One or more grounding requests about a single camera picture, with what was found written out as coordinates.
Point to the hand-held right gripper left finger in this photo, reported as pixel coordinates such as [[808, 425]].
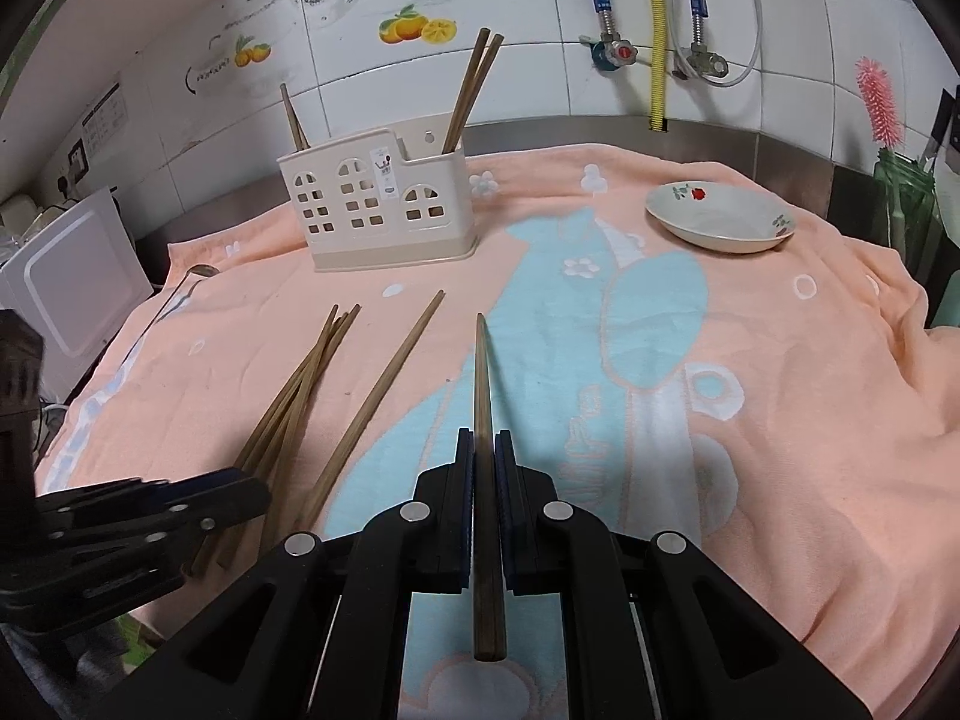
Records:
[[465, 495]]

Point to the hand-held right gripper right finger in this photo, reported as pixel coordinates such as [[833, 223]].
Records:
[[505, 495]]

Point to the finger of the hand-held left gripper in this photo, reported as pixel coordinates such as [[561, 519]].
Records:
[[210, 495], [90, 574]]

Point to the brown wooden chopstick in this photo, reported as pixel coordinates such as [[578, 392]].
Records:
[[478, 90], [319, 382], [374, 405], [484, 390], [292, 120], [306, 386], [292, 375], [464, 90]]

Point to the beige plastic utensil holder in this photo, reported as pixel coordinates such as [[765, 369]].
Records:
[[360, 244]]

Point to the white microwave oven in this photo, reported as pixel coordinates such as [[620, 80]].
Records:
[[75, 277]]

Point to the metal slotted spoon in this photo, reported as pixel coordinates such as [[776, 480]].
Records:
[[201, 271]]

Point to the peach printed towel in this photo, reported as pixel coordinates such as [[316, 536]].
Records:
[[750, 427]]

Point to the white floral plate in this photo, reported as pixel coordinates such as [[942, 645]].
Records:
[[712, 229]]

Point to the metal water valve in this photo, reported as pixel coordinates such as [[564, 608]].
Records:
[[701, 64], [611, 54]]

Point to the green glass jar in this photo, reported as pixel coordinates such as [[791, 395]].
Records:
[[907, 210]]

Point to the pink bottle brush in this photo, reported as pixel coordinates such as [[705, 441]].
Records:
[[879, 101]]

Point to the black wall socket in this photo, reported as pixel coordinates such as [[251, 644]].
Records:
[[76, 157]]

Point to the white wall notice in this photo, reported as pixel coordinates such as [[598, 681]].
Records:
[[103, 120]]

